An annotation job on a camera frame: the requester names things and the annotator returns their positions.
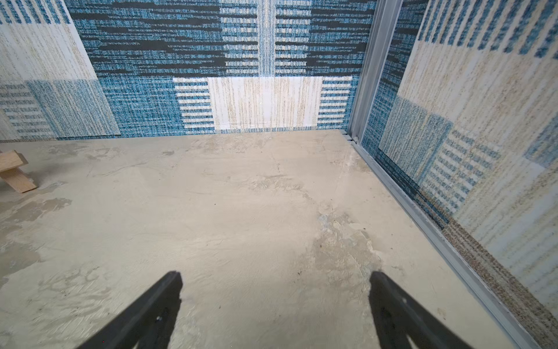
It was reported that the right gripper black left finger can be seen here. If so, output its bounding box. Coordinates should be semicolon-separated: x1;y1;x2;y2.
79;271;183;348

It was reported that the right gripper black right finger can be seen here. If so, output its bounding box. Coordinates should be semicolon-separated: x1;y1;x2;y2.
369;271;470;348

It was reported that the wooden easel stand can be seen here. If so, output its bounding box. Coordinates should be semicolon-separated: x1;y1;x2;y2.
1;151;37;193

